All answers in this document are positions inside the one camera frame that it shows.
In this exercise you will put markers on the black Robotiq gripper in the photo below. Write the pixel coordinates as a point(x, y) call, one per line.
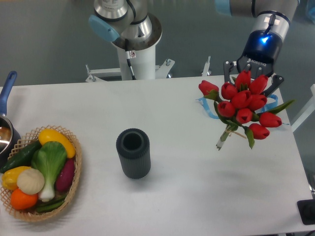
point(259, 55)

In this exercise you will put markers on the red tulip bouquet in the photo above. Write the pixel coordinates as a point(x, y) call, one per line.
point(238, 104)

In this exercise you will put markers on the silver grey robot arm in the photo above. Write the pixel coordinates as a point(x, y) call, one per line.
point(135, 32)

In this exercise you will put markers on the small light blue ribbon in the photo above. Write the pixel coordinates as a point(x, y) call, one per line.
point(203, 102)

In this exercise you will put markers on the dark grey ribbed vase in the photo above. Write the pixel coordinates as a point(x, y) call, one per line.
point(133, 147)

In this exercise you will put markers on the black device at edge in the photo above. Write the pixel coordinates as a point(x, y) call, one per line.
point(307, 211)

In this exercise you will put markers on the purple sweet potato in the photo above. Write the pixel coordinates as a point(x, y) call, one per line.
point(65, 178)

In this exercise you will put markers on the yellow squash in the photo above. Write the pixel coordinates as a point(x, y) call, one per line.
point(52, 135)

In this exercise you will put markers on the green bok choy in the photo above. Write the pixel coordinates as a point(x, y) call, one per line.
point(49, 160)

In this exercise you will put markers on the woven wicker basket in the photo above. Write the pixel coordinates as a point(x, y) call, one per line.
point(30, 215)

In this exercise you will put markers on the dark green cucumber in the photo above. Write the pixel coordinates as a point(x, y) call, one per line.
point(22, 158)

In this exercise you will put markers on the cream white garlic bulb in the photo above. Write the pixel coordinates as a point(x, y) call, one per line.
point(30, 181)

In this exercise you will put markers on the green bean pods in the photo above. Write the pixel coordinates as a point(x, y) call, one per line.
point(50, 205)

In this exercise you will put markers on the yellow bell pepper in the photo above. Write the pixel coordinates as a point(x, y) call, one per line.
point(9, 178)

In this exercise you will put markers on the orange fruit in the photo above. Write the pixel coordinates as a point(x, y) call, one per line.
point(21, 201)

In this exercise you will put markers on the white frame at right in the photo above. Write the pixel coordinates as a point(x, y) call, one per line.
point(305, 112)

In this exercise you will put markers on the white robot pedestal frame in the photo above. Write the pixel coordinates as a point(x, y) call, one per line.
point(134, 65)

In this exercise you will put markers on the blue handled steel saucepan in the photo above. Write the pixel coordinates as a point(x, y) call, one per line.
point(9, 136)

